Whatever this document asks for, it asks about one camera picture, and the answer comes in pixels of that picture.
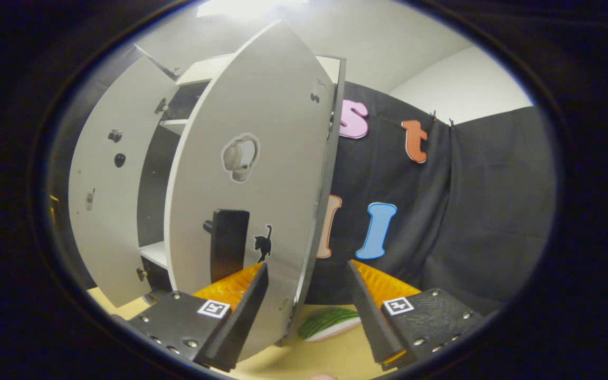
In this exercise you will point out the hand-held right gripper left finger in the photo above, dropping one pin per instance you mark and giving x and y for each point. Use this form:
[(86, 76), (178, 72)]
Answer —
[(243, 319)]

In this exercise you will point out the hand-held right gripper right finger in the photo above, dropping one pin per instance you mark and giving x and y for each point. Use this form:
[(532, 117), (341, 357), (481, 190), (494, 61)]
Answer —
[(370, 314)]

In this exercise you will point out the white cabinet door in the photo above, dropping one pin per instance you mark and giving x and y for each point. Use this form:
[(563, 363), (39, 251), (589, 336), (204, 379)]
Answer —
[(103, 237), (272, 105)]

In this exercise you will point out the white cabinet shelf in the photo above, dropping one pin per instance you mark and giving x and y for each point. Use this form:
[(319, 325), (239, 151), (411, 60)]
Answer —
[(155, 254), (174, 126)]

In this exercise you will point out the white cabinet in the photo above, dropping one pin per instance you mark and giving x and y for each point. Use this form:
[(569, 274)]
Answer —
[(151, 184)]

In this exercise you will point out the watermelon slice toy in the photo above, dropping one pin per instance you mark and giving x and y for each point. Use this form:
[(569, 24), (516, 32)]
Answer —
[(330, 322)]

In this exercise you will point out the black backdrop cloth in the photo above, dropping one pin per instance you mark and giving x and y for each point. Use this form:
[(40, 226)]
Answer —
[(467, 211)]

